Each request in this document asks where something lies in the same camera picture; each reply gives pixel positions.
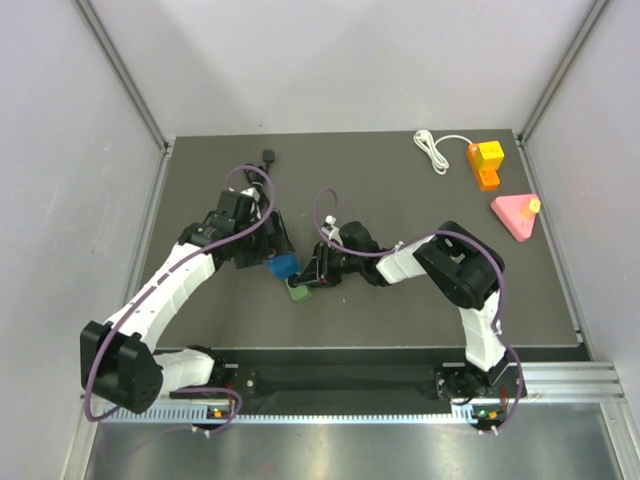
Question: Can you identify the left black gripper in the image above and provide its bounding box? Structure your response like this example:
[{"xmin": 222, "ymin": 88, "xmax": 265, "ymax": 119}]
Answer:
[{"xmin": 234, "ymin": 209, "xmax": 294, "ymax": 269}]

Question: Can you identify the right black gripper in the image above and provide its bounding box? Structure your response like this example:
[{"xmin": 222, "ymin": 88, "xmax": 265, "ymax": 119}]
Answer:
[{"xmin": 299, "ymin": 242, "xmax": 365, "ymax": 288}]

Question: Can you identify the green power strip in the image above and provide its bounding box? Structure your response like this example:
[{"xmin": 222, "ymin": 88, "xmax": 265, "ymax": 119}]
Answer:
[{"xmin": 285, "ymin": 277, "xmax": 312, "ymax": 303}]

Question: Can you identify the blue cube plug adapter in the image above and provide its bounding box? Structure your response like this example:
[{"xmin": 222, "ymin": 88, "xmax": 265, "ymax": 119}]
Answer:
[{"xmin": 267, "ymin": 253, "xmax": 301, "ymax": 280}]

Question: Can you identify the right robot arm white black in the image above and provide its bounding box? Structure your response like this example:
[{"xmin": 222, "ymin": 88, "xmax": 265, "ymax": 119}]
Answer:
[{"xmin": 287, "ymin": 216, "xmax": 508, "ymax": 405}]

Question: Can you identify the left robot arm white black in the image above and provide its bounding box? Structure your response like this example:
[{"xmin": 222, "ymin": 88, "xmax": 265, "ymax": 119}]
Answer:
[{"xmin": 80, "ymin": 185, "xmax": 300, "ymax": 414}]

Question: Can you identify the orange yellow cube socket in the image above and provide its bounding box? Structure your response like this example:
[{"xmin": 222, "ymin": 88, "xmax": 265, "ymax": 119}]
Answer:
[{"xmin": 467, "ymin": 141, "xmax": 505, "ymax": 192}]

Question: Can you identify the pink triangular socket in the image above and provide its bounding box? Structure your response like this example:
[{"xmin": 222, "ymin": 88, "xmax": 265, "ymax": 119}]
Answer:
[{"xmin": 491, "ymin": 193, "xmax": 540, "ymax": 242}]

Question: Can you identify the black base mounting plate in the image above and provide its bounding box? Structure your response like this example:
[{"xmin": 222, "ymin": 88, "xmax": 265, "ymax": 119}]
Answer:
[{"xmin": 169, "ymin": 362, "xmax": 524, "ymax": 401}]

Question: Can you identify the black power strip cable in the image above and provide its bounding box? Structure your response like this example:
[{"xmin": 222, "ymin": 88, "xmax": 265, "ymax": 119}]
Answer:
[{"xmin": 238, "ymin": 148, "xmax": 278, "ymax": 201}]

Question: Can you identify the aluminium frame post left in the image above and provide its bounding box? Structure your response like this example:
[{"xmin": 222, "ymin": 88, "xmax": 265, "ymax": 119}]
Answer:
[{"xmin": 71, "ymin": 0, "xmax": 170, "ymax": 153}]

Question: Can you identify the aluminium frame post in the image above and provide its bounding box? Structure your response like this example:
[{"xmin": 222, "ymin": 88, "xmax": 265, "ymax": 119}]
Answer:
[
  {"xmin": 71, "ymin": 0, "xmax": 170, "ymax": 153},
  {"xmin": 516, "ymin": 0, "xmax": 613, "ymax": 146}
]

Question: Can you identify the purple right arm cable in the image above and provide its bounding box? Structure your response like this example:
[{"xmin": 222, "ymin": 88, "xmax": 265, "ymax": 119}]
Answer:
[{"xmin": 312, "ymin": 187, "xmax": 524, "ymax": 435}]

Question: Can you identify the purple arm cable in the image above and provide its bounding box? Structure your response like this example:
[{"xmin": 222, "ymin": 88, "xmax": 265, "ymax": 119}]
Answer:
[
  {"xmin": 312, "ymin": 187, "xmax": 524, "ymax": 435},
  {"xmin": 83, "ymin": 163, "xmax": 277, "ymax": 441}
]

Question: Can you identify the white power cable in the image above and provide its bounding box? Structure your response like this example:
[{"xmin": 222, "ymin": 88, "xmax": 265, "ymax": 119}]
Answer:
[{"xmin": 413, "ymin": 129, "xmax": 474, "ymax": 176}]

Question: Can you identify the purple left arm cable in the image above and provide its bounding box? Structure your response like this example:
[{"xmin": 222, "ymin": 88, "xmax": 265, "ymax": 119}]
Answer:
[{"xmin": 83, "ymin": 163, "xmax": 277, "ymax": 441}]

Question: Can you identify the grey slotted cable duct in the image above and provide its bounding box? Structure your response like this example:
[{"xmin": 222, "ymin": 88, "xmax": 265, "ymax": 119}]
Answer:
[{"xmin": 105, "ymin": 401, "xmax": 504, "ymax": 425}]

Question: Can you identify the aluminium frame rail front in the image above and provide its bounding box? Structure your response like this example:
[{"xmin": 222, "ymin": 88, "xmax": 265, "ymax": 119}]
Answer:
[{"xmin": 79, "ymin": 362, "xmax": 626, "ymax": 406}]

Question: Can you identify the aluminium frame post right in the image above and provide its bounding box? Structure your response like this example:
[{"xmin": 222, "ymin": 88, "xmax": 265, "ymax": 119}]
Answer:
[{"xmin": 516, "ymin": 0, "xmax": 613, "ymax": 146}]

